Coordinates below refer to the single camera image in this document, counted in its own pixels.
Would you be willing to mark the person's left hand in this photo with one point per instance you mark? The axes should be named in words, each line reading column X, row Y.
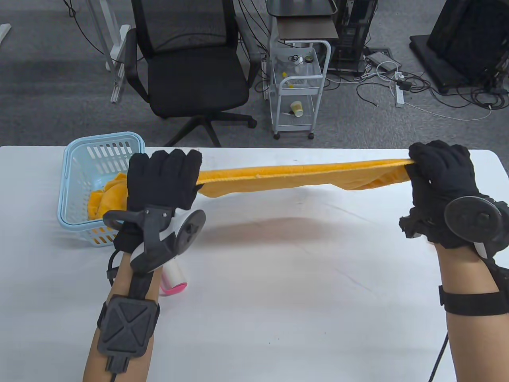
column 163, row 179

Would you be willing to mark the person's right hand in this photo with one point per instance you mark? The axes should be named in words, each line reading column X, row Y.
column 441, row 175

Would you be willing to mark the orange square towel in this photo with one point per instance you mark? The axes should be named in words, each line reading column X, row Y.
column 278, row 177
column 107, row 195

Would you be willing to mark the pink lint roller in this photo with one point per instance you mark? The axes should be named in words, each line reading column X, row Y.
column 175, row 278

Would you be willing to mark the person's left forearm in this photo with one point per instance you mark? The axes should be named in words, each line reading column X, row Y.
column 119, row 282

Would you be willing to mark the person's right forearm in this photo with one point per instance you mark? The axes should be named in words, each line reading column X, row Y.
column 465, row 274

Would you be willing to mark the grey right hand controller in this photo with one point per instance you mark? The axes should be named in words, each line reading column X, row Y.
column 473, row 219

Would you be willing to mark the grey hand controller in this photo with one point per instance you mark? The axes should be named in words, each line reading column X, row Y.
column 473, row 219
column 155, row 246

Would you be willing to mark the grey left hand controller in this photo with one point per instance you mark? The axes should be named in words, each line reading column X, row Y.
column 155, row 246

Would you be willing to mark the white power strip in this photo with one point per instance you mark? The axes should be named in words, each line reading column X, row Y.
column 399, row 97

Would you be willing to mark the light blue plastic basket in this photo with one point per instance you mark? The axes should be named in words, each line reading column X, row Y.
column 73, row 187

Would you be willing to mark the black plug adapter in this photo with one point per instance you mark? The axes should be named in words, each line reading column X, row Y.
column 405, row 85

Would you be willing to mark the black mesh office chair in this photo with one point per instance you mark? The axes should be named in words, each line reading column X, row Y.
column 199, row 79

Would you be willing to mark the large black display stand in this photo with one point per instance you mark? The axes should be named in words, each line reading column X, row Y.
column 465, row 39

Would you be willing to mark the yellow paper cup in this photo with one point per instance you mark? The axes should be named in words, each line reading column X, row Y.
column 297, row 108

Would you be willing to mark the black computer tower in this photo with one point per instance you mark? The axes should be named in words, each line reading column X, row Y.
column 354, row 36

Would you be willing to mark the brown shelf board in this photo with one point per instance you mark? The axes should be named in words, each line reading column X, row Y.
column 306, row 28

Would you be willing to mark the white desk foot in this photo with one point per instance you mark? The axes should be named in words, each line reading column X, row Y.
column 4, row 34

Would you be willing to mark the black tray shelf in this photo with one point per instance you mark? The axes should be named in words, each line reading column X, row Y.
column 298, row 7

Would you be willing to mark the white desk leg frame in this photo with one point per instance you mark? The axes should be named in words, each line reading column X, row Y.
column 119, row 59

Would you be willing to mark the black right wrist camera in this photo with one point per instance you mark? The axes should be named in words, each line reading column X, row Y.
column 473, row 304

